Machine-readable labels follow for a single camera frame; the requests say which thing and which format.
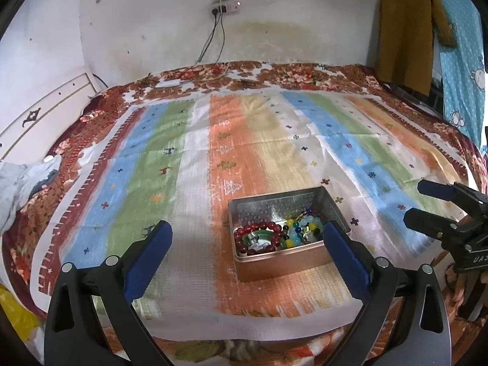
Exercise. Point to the person's right hand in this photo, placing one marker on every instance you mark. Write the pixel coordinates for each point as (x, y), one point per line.
(455, 288)

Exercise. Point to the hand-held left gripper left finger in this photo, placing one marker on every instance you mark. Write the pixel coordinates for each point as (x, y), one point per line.
(152, 251)

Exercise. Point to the brown hanging garment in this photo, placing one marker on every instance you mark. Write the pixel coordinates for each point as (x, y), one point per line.
(408, 26)

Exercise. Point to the grey cloth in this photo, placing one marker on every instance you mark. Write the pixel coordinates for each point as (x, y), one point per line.
(19, 186)

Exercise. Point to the yellow plastic bag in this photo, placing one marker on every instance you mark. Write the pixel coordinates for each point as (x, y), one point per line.
(15, 312)

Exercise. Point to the blue printed cloth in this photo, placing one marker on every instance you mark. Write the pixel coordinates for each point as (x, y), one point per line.
(465, 45)

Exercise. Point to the green jade bangle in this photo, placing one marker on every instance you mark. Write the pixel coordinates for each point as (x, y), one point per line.
(263, 249)

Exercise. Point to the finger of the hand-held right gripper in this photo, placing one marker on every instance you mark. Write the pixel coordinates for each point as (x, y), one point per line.
(432, 188)
(423, 223)

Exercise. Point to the metal tin box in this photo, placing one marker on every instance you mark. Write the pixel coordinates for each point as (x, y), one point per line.
(274, 265)

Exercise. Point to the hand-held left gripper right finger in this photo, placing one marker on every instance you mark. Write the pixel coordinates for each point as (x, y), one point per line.
(343, 255)

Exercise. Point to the white power strip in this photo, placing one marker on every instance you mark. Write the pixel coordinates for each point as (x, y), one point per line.
(228, 8)

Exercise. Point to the white headboard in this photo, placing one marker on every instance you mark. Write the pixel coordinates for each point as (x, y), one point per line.
(45, 106)

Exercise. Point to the striped woven mat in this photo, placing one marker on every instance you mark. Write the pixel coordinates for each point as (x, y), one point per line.
(244, 160)

